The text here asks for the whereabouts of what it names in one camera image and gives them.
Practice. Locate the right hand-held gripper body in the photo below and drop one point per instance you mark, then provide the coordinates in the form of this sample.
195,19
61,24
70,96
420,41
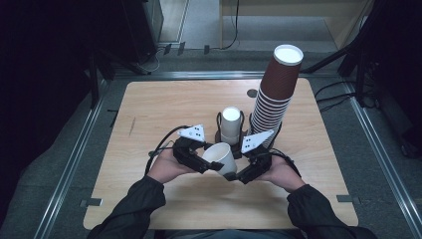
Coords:
260,162

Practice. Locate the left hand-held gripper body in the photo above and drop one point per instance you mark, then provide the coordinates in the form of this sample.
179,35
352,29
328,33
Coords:
189,154

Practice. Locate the single white paper cup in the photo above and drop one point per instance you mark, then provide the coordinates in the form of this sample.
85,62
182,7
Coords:
220,157

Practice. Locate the stack of brown paper cups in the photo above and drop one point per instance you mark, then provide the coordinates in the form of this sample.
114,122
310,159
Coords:
280,79

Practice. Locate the person's right hand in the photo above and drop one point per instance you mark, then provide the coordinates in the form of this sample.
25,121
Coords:
283,174

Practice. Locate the person's left hand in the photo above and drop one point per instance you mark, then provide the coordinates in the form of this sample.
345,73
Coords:
166,167

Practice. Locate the dark round table grommet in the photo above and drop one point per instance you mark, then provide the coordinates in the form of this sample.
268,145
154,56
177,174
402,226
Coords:
251,93

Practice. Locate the black metal stand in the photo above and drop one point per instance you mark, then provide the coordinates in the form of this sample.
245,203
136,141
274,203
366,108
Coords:
94,83

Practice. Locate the black tripod stand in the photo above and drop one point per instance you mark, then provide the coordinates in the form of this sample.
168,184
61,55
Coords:
326,59

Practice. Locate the black cabinet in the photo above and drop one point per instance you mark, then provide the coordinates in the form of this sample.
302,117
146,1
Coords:
139,30

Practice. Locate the light wooden furniture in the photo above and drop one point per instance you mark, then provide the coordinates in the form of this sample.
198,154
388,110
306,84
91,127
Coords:
338,20

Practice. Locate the grey metal table bracket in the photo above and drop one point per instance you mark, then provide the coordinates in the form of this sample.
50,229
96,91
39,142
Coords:
347,199
91,202

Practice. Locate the dark floor bracket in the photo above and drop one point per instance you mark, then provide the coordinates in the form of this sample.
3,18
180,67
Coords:
206,49
181,48
167,48

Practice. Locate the aluminium frame rail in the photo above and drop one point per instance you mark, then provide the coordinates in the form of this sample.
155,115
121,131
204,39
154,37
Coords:
381,159
71,169

